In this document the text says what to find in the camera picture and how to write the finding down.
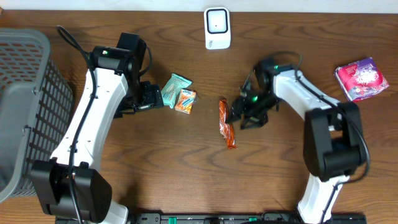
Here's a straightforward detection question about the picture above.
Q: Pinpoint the white barcode scanner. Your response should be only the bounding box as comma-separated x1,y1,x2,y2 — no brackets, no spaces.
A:
203,7,231,50

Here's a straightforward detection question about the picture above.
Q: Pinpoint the orange red snack bar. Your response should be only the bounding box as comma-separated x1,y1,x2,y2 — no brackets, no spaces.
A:
219,99,237,149

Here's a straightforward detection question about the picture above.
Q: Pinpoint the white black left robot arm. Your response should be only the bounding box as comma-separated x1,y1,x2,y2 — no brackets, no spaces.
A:
30,32,164,223

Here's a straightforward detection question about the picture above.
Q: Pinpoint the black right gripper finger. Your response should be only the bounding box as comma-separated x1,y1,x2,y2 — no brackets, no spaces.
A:
225,111,241,123
240,115,269,129

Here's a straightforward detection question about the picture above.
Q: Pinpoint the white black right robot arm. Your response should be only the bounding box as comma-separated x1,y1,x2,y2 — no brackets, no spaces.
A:
224,55,370,223

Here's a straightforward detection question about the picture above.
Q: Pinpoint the orange toilet tissue pack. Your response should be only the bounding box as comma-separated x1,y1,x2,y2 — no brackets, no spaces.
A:
174,89,197,114

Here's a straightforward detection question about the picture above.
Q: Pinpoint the grey plastic basket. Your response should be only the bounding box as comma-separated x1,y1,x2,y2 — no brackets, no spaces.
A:
1,28,74,201

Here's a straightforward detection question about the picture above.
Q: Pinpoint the pink purple pad package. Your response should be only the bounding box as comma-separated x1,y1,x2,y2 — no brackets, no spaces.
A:
333,57,389,102

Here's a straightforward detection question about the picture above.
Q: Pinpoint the teal flushable wipes pack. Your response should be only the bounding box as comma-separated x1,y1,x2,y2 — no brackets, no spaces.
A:
161,73,192,109

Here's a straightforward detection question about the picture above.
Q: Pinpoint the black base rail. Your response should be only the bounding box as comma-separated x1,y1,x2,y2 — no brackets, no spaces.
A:
55,212,367,224

